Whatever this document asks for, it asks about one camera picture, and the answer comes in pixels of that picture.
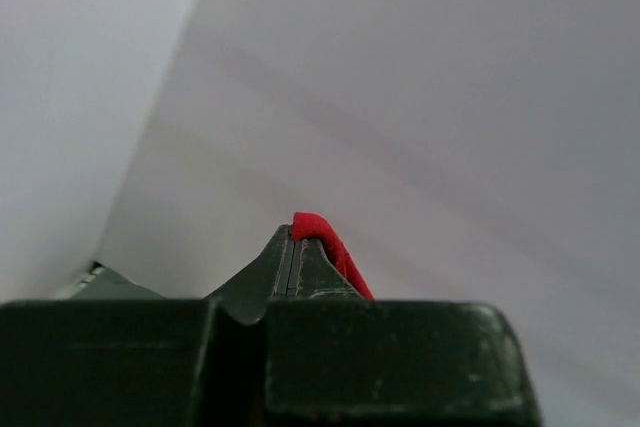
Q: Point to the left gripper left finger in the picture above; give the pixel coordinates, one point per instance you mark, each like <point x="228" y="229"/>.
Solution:
<point x="245" y="295"/>

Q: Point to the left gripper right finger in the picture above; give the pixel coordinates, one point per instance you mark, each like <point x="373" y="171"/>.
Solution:
<point x="313" y="276"/>

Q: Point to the red t shirt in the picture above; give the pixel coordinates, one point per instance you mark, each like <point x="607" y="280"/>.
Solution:
<point x="306" y="225"/>

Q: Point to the folded grey t shirt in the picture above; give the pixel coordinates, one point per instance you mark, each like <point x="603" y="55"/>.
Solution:
<point x="103" y="283"/>

